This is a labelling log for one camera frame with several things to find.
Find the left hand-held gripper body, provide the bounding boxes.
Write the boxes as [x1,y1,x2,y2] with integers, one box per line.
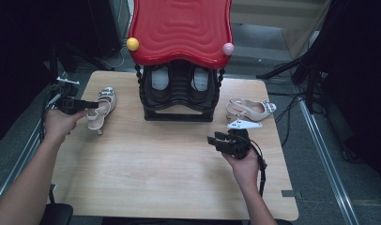
[54,76,88,115]

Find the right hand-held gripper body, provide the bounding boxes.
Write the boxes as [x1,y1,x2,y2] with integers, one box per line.
[221,119,264,160]

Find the beige slingback heel shoe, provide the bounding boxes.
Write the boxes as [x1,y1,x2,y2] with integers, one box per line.
[225,97,278,123]
[85,86,117,136]

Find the black leather shoe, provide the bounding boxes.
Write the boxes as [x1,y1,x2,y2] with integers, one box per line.
[145,64,174,99]
[188,64,215,99]

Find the red and black shoe rack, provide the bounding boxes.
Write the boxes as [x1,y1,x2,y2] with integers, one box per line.
[126,0,235,123]

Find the person's left hand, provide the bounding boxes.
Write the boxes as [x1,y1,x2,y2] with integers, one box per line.
[42,108,88,144]

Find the person's right hand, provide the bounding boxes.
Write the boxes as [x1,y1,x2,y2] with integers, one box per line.
[221,149,261,188]

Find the black curtain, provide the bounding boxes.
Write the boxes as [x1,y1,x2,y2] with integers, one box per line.
[0,0,124,148]
[304,0,381,188]

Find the grey tape strip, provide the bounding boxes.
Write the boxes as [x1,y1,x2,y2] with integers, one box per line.
[281,189,302,199]

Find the yellow ball knob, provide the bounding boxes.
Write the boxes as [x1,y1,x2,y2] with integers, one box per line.
[126,37,140,52]

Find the pink ball knob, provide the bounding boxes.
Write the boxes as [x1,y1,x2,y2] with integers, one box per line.
[221,42,236,56]

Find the black tripod stand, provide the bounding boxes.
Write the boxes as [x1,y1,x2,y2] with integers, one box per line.
[255,46,328,115]

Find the beige wooden cabinet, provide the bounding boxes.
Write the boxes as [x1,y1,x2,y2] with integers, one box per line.
[230,0,333,59]

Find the left hand-held gripper black cable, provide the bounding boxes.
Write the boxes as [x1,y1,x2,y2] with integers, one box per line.
[38,83,65,143]

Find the hand-held gripper black cable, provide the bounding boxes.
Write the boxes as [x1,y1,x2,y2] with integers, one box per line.
[38,83,65,143]
[248,140,268,198]

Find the right hand-held gripper black cable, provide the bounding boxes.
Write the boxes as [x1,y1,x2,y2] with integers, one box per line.
[248,140,268,198]

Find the aluminium floor rail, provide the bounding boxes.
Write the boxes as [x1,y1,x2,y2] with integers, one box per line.
[0,69,70,207]
[296,98,361,225]

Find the black floor cable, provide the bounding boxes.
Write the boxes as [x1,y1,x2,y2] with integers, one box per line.
[274,92,309,148]

